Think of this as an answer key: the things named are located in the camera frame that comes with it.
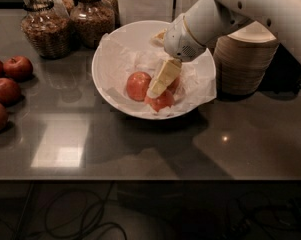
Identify red apple middle table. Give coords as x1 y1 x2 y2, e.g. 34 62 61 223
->
0 78 21 106

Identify glass jar with granola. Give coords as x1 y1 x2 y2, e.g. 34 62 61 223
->
20 0 71 59
70 0 115 49

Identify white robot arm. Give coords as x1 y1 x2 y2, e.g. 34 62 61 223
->
163 0 301 65

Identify red apple table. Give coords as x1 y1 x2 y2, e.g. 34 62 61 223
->
3 56 33 82
0 78 21 106

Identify red apple top table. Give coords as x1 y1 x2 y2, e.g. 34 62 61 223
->
3 56 33 82

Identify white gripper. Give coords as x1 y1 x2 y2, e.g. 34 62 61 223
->
147 14 206 99

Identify white paper liner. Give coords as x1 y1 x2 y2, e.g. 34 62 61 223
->
94 33 218 116

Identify glass jar with granola left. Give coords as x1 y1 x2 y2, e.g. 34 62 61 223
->
20 0 71 59

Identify white bowl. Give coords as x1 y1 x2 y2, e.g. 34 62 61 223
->
91 20 217 121

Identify front stack paper bowls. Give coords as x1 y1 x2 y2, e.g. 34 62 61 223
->
213 22 279 96

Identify glass jar with granola right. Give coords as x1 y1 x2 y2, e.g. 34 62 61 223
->
70 0 115 49

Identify white napkin holder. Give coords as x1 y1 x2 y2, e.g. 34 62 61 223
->
115 0 214 30

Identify black cable on floor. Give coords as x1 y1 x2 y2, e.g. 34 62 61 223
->
0 181 128 240

